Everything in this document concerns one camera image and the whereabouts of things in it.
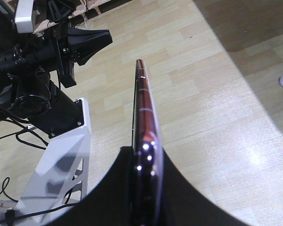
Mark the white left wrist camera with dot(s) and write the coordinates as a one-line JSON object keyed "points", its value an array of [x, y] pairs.
{"points": [[24, 16]]}

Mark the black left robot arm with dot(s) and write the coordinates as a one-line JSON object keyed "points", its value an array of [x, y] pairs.
{"points": [[31, 80]]}

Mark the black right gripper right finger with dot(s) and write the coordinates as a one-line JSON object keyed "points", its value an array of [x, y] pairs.
{"points": [[183, 205]]}

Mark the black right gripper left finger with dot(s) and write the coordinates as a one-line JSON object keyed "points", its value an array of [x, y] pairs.
{"points": [[108, 203]]}

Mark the black smartphone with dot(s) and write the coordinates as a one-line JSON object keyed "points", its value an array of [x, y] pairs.
{"points": [[148, 157]]}

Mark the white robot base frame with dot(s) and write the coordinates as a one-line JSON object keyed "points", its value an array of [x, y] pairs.
{"points": [[63, 167]]}

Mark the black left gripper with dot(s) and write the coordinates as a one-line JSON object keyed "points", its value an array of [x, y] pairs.
{"points": [[60, 47]]}

